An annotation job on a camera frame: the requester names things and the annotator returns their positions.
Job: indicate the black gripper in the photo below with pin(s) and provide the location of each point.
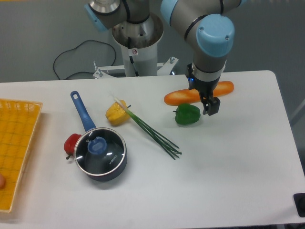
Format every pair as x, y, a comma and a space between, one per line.
204, 83

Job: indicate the glass lid blue knob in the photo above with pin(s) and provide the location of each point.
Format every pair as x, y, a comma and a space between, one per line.
100, 150

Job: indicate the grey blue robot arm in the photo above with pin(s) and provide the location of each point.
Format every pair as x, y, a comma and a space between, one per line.
200, 22

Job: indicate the orange baguette bread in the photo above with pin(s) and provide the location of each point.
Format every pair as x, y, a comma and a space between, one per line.
192, 96

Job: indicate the green bell pepper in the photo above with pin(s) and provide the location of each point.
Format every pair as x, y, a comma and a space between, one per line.
186, 114

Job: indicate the green onion stalks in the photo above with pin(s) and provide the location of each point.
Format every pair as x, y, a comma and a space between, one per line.
167, 145

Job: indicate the yellow bell pepper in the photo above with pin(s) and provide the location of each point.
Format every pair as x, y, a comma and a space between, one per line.
116, 115

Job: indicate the black object at table edge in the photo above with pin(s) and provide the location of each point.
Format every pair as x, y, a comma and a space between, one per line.
299, 199

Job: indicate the red bell pepper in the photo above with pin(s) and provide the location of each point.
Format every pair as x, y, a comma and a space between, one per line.
70, 144

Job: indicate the yellow wicker basket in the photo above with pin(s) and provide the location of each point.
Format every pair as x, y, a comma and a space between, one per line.
18, 120

